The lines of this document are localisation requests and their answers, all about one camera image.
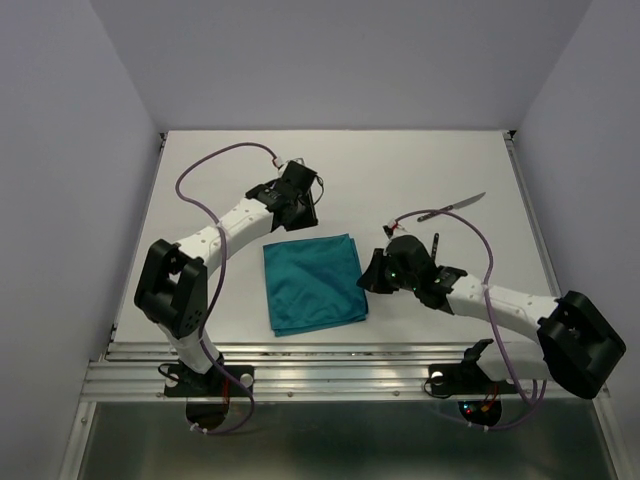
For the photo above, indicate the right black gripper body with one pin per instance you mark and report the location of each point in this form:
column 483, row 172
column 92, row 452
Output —
column 385, row 277

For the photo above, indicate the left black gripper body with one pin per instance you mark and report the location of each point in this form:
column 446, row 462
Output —
column 304, row 215

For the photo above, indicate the metal fork black handle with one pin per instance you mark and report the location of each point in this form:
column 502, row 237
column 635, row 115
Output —
column 435, row 246

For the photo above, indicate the teal cloth napkin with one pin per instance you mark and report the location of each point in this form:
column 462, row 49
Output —
column 311, row 285

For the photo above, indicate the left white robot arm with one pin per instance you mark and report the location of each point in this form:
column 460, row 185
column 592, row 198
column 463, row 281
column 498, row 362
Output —
column 172, row 290

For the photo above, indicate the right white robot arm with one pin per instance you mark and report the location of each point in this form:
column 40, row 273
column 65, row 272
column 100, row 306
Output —
column 569, row 340

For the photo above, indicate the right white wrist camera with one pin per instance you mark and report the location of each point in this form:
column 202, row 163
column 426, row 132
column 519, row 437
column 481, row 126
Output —
column 392, row 230

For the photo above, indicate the metal knife black handle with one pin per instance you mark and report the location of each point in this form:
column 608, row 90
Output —
column 455, row 206

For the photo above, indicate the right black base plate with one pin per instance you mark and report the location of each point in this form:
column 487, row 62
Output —
column 465, row 377

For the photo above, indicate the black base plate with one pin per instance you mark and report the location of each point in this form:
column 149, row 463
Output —
column 181, row 382
column 465, row 377

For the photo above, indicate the aluminium front rail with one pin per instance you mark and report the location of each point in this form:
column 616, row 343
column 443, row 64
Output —
column 282, row 372

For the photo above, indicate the aluminium rail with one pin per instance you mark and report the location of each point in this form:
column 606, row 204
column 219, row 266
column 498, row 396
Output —
column 282, row 372
column 547, row 265

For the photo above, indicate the aluminium right side rail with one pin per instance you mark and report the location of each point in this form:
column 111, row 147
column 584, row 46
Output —
column 547, row 265

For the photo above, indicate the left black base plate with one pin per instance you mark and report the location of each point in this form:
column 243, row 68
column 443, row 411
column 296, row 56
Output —
column 181, row 382

